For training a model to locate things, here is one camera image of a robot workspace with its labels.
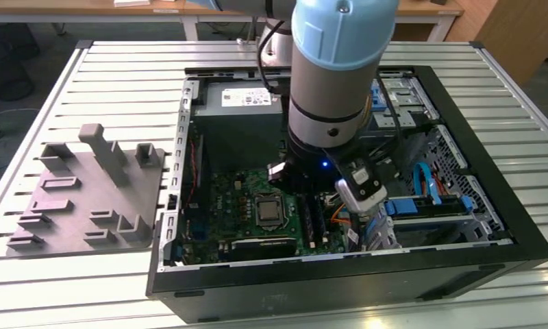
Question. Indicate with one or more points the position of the black graphics card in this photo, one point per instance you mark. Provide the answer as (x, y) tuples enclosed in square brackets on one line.
[(264, 248)]

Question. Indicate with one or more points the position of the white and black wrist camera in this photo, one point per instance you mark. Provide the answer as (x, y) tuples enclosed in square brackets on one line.
[(363, 192)]

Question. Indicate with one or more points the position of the wooden desk white frame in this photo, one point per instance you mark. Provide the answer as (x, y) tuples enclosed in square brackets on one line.
[(430, 8)]

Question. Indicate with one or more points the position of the grey parts rack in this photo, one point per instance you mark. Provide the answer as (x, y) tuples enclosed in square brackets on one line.
[(100, 198)]

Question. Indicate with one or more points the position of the silver CPU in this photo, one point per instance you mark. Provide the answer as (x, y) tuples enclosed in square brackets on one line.
[(269, 209)]

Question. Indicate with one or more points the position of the CPU socket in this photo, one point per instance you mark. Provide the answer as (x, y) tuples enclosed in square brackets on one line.
[(269, 196)]

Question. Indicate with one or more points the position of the blue disk carrier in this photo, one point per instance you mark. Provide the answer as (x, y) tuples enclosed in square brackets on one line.
[(378, 99)]

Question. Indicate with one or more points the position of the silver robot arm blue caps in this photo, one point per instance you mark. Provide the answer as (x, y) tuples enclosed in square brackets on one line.
[(333, 85)]

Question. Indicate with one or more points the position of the perforated metal disk bay cage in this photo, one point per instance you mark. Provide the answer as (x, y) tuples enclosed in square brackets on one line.
[(439, 222)]

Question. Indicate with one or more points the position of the green motherboard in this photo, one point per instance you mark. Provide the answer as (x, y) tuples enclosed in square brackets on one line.
[(228, 205)]

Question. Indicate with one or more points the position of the dark RAM stick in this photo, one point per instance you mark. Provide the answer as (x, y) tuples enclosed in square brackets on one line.
[(308, 216), (323, 222)]

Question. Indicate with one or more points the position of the hard disk in blue carrier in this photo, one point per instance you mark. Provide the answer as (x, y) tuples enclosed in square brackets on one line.
[(411, 207)]

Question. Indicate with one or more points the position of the wooden cabinet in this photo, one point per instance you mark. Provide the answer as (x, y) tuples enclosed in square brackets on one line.
[(520, 34)]

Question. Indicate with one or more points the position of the white box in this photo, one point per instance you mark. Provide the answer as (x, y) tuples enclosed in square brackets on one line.
[(132, 2)]

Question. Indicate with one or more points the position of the grey power supply unit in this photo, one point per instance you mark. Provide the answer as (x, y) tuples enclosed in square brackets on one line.
[(228, 137)]

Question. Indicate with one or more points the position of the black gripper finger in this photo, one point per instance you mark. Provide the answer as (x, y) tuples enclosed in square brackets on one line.
[(276, 174)]

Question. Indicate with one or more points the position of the black PC case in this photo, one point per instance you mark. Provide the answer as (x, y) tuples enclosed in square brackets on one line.
[(301, 284)]

